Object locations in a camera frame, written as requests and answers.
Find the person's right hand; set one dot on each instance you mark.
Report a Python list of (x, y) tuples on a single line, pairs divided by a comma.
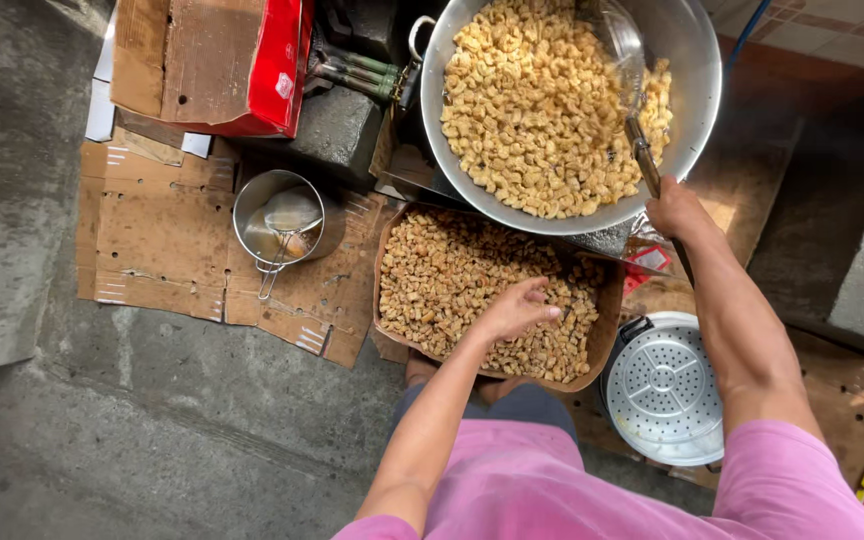
[(678, 214)]

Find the person's left hand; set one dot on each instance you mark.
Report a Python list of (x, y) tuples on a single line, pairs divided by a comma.
[(511, 315)]

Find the person's right fingers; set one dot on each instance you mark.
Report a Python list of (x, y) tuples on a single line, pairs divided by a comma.
[(658, 206)]

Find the person's left fingers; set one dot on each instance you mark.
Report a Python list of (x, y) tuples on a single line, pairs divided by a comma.
[(541, 309)]

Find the metal mesh skimmer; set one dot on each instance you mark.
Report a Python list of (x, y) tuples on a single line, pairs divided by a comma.
[(642, 154)]

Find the red and white packet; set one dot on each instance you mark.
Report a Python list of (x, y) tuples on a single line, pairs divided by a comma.
[(649, 259)]

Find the brown cardboard tray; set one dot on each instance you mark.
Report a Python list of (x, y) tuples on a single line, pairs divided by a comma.
[(612, 319)]

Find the grey shorts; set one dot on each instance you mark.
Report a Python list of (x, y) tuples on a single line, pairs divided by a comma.
[(529, 409)]

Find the heap of dark fried snacks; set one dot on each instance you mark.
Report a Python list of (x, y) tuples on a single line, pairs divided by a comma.
[(439, 285)]

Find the large metal wok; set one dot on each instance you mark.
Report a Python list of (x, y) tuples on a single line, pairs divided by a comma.
[(693, 90)]

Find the perforated metal steamer plate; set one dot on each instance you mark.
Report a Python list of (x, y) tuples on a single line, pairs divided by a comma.
[(661, 386)]

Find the heap of pale fried snacks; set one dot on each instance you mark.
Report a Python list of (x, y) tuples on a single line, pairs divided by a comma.
[(537, 112)]

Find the pink shirt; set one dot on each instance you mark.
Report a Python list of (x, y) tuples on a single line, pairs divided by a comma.
[(552, 495)]

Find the grey concrete stove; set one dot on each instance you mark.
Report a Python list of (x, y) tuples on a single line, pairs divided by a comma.
[(852, 247)]

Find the brown cardboard floor mat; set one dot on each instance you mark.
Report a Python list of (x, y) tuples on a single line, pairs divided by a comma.
[(841, 394)]

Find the grey concrete block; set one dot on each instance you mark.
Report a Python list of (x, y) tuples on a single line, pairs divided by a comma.
[(334, 131)]

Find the black gas burner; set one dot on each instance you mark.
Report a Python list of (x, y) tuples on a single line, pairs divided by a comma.
[(357, 73)]

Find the small metal pot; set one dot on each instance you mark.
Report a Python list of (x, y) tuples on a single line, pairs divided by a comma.
[(250, 204)]

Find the flattened brown cardboard sheet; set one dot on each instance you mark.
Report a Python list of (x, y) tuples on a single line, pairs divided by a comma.
[(162, 232)]

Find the red cardboard box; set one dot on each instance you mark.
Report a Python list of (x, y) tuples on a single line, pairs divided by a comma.
[(214, 60)]

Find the white board sheets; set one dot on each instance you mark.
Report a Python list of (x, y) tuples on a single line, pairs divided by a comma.
[(100, 112)]

